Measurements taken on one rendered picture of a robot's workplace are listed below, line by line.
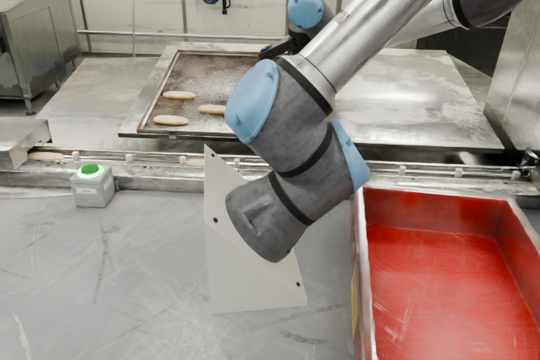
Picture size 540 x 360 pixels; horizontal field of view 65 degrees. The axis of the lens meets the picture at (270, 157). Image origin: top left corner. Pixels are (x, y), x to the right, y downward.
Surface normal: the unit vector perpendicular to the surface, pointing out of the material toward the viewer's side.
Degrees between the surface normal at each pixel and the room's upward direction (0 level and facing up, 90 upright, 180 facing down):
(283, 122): 83
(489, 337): 0
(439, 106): 10
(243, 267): 90
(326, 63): 67
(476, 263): 0
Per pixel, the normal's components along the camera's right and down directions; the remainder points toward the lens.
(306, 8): -0.06, 0.63
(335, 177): 0.16, 0.33
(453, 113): 0.01, -0.77
